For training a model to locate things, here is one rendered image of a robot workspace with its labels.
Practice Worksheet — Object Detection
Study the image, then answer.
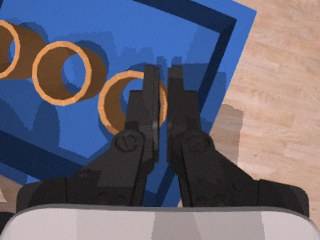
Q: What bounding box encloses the bronze bushing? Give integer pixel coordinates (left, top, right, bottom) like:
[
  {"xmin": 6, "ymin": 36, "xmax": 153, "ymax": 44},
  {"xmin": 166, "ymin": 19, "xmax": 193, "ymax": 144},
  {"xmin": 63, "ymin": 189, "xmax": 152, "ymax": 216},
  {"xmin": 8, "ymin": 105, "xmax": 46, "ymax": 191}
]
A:
[
  {"xmin": 98, "ymin": 71, "xmax": 167, "ymax": 135},
  {"xmin": 32, "ymin": 41, "xmax": 107, "ymax": 106},
  {"xmin": 0, "ymin": 20, "xmax": 46, "ymax": 80}
]

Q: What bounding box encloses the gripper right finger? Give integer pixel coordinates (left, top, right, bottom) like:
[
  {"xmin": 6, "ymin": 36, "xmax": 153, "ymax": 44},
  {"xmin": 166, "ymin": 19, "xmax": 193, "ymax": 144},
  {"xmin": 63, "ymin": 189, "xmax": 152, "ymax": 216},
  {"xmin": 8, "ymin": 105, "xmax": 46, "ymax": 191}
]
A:
[{"xmin": 167, "ymin": 65, "xmax": 309, "ymax": 217}]

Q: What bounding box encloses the blue crate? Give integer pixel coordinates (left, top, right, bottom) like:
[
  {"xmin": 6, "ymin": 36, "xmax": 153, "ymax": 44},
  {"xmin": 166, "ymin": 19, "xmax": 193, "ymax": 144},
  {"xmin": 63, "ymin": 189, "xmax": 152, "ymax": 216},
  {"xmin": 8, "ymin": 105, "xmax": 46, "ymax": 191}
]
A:
[{"xmin": 0, "ymin": 0, "xmax": 257, "ymax": 207}]

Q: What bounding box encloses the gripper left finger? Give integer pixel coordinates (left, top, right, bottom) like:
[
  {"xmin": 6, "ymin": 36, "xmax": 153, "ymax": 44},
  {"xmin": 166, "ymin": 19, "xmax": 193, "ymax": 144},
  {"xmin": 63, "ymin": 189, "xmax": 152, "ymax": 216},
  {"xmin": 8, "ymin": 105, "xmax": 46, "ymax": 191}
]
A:
[{"xmin": 16, "ymin": 65, "xmax": 160, "ymax": 213}]

